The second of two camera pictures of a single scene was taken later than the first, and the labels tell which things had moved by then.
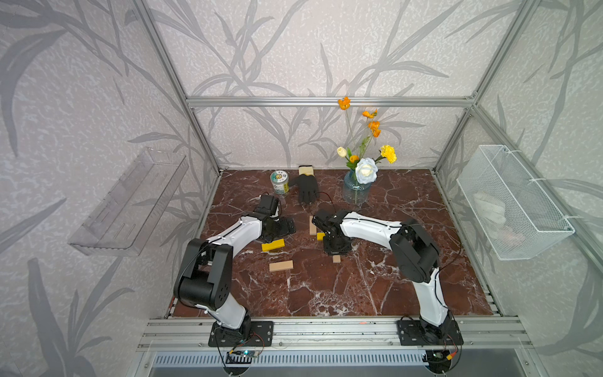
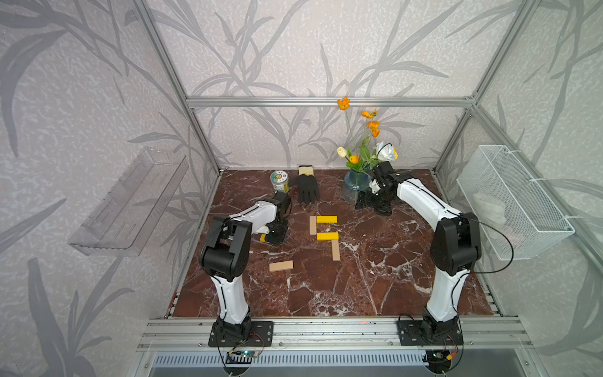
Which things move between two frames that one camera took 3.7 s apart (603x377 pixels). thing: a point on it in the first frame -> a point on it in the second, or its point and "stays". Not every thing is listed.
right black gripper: (344, 248) -> (384, 210)
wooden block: (281, 265) stays
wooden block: (312, 228) stays
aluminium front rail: (498, 334) stays
